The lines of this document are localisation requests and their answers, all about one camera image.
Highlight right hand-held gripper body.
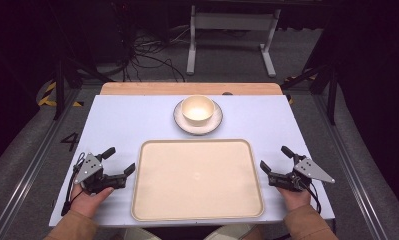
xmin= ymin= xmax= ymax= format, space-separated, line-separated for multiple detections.
xmin=267 ymin=153 xmax=337 ymax=193

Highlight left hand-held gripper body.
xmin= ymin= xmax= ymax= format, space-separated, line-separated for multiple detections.
xmin=73 ymin=152 xmax=128 ymax=195

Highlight person's left hand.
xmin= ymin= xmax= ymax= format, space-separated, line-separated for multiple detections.
xmin=69 ymin=183 xmax=115 ymax=220

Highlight person's right hand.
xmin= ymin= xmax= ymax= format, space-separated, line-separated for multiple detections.
xmin=276 ymin=185 xmax=312 ymax=213

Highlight white table mat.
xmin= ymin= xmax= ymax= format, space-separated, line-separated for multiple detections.
xmin=49 ymin=94 xmax=336 ymax=229

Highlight beige rectangular tray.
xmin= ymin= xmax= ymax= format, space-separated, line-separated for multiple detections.
xmin=130 ymin=138 xmax=265 ymax=223

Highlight white plate with dark rim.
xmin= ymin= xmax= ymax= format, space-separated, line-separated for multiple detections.
xmin=173 ymin=98 xmax=224 ymax=137

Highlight yellow black floor tape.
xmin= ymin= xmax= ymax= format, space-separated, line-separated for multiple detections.
xmin=37 ymin=81 xmax=85 ymax=108
xmin=284 ymin=68 xmax=319 ymax=84

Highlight wooden table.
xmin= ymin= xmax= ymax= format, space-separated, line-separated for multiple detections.
xmin=99 ymin=82 xmax=284 ymax=97

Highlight black tripod stand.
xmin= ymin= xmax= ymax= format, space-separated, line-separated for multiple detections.
xmin=51 ymin=54 xmax=115 ymax=122
xmin=280 ymin=61 xmax=340 ymax=127

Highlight cream bowl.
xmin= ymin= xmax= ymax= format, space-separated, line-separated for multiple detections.
xmin=181 ymin=95 xmax=217 ymax=128

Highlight grey metal stand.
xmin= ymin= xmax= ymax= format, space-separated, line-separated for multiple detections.
xmin=185 ymin=4 xmax=282 ymax=79

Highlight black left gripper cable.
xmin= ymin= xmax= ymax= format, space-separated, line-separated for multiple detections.
xmin=60 ymin=152 xmax=87 ymax=217

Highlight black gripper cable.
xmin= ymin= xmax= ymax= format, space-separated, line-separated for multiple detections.
xmin=300 ymin=181 xmax=323 ymax=215
xmin=60 ymin=152 xmax=87 ymax=217

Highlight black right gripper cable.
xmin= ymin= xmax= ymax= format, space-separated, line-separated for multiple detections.
xmin=300 ymin=181 xmax=323 ymax=215

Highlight aluminium floor rail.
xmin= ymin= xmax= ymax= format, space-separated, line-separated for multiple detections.
xmin=0 ymin=89 xmax=83 ymax=240
xmin=310 ymin=94 xmax=389 ymax=240

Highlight bundle of black floor cables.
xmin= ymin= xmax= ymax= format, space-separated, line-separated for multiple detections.
xmin=118 ymin=23 xmax=188 ymax=83

